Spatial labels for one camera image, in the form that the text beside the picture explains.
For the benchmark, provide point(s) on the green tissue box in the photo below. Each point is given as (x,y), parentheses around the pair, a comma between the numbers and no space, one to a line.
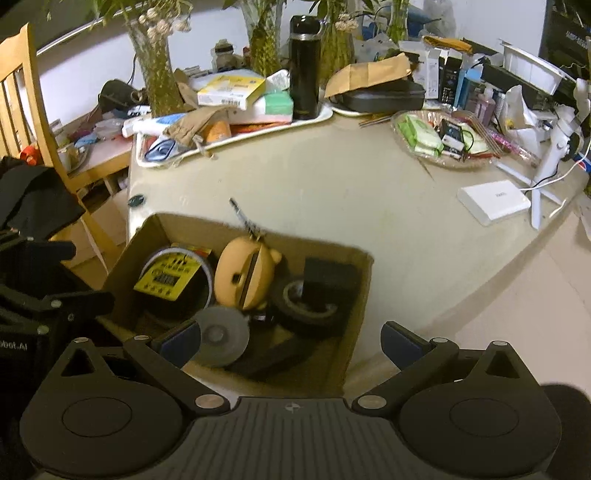
(276,107)

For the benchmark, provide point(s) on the white tray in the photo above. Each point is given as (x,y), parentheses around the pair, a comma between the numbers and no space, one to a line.
(243,124)

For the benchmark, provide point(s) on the white gimbal stand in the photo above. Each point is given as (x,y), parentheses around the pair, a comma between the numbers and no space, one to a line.
(566,138)

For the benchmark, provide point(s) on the beige drawstring bag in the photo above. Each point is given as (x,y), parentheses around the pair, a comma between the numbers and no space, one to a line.
(202,126)

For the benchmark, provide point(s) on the glass snack plate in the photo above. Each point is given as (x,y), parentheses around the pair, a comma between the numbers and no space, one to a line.
(455,140)

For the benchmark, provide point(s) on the left glass vase plant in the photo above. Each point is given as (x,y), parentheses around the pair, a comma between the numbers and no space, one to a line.
(149,24)

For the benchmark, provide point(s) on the black thermos bottle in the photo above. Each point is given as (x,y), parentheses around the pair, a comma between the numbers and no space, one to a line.
(305,56)

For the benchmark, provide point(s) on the green round cap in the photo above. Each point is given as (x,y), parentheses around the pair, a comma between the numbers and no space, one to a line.
(136,201)

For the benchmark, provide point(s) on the right glass vase plant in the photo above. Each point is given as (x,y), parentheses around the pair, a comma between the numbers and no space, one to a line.
(341,25)

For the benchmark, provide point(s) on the yellow black device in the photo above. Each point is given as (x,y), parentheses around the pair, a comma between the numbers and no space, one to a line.
(173,285)

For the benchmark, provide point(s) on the middle glass vase plant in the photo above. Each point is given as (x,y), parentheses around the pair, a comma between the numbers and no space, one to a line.
(263,22)

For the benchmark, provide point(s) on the brown cardboard box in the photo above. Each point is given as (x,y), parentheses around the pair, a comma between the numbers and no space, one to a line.
(323,374)

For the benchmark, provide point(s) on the black zip case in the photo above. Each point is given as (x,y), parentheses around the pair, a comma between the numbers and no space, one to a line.
(392,97)

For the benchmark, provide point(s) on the tan pig-shaped pouch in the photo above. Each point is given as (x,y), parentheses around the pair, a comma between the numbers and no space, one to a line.
(246,268)

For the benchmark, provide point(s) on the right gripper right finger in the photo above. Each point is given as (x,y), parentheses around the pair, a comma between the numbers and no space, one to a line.
(421,362)

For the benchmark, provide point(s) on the glass vase plant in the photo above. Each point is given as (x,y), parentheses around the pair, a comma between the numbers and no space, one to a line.
(263,22)
(149,24)
(341,25)

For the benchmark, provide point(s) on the white power bank box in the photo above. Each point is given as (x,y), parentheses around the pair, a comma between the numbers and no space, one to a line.
(493,201)

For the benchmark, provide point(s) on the brown paper envelope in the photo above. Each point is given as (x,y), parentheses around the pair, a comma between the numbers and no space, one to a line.
(363,75)

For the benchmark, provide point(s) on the yellow white box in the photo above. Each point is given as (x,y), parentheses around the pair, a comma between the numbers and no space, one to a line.
(239,92)

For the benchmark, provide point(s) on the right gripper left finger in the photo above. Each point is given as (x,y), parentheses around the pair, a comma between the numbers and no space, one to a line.
(161,360)

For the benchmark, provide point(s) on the white foil container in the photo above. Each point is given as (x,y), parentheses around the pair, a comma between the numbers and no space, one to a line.
(532,69)

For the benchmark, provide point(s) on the wooden chair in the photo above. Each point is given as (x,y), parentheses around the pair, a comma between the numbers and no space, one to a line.
(23,116)

